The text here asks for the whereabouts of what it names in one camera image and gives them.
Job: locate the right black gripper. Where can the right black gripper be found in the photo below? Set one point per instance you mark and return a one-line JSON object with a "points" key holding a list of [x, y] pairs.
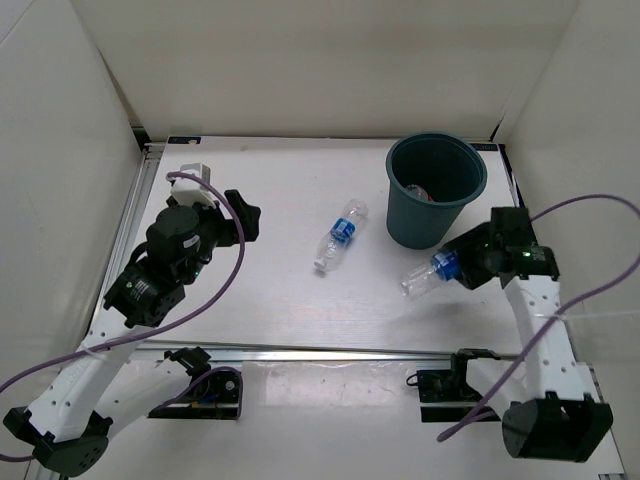
{"points": [[469, 275]]}

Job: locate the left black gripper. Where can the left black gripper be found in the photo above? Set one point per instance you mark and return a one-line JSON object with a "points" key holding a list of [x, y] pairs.
{"points": [[251, 214]]}

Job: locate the blue label bottle white cap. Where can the blue label bottle white cap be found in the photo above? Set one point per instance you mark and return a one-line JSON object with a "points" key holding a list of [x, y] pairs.
{"points": [[333, 246]]}

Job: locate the black label plastic bottle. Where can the black label plastic bottle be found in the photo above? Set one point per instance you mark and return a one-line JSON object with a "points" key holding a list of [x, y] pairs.
{"points": [[418, 192]]}

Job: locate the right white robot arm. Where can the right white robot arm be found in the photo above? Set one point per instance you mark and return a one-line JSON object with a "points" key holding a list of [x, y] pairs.
{"points": [[545, 406]]}

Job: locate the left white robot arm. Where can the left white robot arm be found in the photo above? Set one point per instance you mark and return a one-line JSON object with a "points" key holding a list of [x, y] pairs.
{"points": [[71, 424]]}

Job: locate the dark green plastic bin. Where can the dark green plastic bin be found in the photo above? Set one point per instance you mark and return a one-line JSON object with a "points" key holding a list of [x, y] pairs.
{"points": [[448, 168]]}

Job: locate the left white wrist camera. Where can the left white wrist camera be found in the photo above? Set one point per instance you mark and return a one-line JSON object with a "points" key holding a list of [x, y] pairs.
{"points": [[189, 192]]}

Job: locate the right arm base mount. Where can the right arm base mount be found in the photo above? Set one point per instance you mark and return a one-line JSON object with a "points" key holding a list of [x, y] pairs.
{"points": [[443, 396]]}

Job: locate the aluminium front rail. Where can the aluminium front rail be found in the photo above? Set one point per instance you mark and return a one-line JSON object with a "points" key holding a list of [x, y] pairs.
{"points": [[234, 353]]}

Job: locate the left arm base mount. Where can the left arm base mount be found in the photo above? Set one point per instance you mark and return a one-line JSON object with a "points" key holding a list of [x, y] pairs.
{"points": [[218, 397]]}

